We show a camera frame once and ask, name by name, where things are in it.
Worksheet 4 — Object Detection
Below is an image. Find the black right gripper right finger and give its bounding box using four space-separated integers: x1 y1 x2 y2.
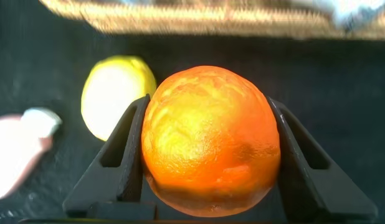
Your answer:
266 95 379 223

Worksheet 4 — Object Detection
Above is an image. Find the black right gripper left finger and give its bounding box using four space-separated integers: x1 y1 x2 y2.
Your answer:
62 94 151 218

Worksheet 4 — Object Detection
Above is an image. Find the yellow lemon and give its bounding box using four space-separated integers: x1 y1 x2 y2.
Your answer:
80 55 158 142

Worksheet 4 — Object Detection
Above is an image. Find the orange fruit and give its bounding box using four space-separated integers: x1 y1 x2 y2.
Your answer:
141 65 282 218

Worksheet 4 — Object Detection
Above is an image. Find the pink lotion bottle white cap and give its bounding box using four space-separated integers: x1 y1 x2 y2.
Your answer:
0 107 63 201

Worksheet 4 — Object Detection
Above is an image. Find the wicker basket with brown handles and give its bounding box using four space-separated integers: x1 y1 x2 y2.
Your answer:
39 0 385 41

